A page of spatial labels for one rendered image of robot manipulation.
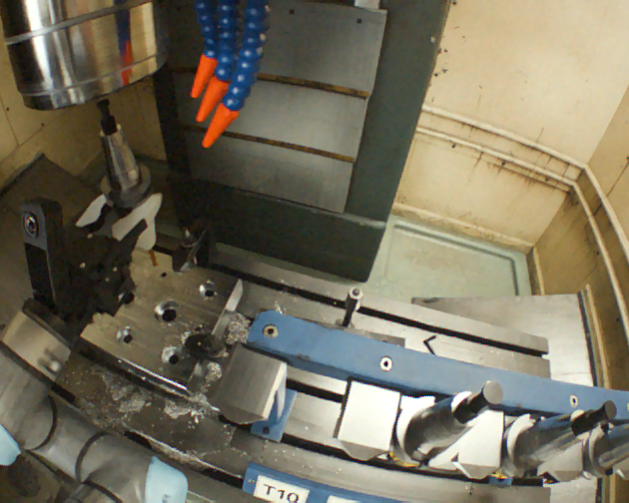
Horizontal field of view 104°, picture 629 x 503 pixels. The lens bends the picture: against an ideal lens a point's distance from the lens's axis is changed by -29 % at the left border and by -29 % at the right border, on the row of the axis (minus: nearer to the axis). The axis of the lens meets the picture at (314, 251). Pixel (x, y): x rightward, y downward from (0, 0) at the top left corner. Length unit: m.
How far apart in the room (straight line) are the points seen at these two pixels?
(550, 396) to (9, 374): 0.52
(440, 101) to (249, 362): 0.98
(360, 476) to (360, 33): 0.78
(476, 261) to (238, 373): 1.21
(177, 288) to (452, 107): 0.93
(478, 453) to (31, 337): 0.43
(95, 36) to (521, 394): 0.48
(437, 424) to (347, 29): 0.63
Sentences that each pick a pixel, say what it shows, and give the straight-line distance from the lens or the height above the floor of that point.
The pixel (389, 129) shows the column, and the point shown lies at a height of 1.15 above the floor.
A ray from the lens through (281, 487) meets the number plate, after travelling 0.56.
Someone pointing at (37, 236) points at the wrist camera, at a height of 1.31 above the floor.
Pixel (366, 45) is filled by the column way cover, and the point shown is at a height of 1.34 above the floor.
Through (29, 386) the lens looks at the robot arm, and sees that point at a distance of 0.37.
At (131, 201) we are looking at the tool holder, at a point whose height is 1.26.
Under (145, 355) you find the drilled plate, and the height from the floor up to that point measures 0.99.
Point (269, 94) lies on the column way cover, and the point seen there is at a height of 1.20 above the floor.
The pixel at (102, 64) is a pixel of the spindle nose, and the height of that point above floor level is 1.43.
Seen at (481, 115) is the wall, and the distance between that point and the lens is 1.16.
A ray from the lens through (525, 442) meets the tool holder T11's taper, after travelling 0.34.
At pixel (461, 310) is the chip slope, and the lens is 1.09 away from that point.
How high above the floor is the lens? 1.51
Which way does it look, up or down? 49 degrees down
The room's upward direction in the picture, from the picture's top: 8 degrees clockwise
